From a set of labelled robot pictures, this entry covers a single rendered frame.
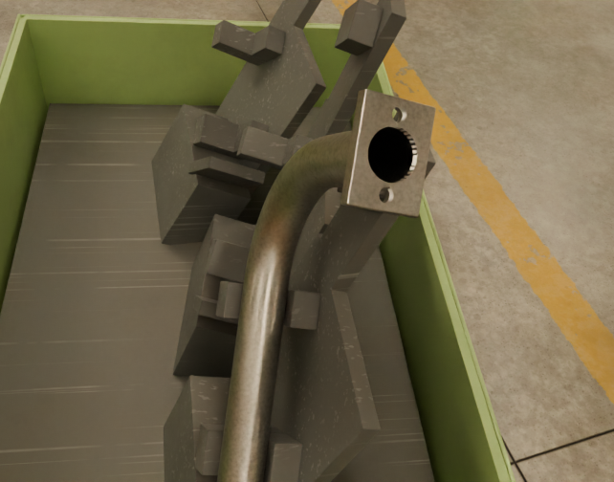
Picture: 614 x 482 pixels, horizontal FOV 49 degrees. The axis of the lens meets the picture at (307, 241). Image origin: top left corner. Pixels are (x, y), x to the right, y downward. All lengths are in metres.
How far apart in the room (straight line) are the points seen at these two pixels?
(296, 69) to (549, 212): 1.59
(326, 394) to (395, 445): 0.19
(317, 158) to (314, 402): 0.17
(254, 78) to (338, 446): 0.45
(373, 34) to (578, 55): 2.50
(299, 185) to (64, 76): 0.55
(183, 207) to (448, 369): 0.30
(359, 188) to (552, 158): 2.09
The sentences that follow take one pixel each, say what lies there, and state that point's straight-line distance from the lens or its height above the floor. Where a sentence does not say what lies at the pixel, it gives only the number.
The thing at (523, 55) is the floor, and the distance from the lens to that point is 2.88.
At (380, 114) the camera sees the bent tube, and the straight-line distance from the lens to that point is 0.33.
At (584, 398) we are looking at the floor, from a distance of 1.80.
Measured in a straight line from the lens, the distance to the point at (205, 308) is 0.54.
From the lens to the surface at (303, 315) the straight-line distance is 0.45.
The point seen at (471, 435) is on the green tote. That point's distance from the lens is 0.54.
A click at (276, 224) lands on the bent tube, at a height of 1.08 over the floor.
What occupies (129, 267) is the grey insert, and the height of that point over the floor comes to 0.85.
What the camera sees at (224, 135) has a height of 0.95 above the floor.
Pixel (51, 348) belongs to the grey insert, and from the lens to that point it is 0.67.
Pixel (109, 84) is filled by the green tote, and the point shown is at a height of 0.87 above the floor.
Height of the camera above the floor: 1.39
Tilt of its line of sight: 48 degrees down
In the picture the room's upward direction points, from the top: 8 degrees clockwise
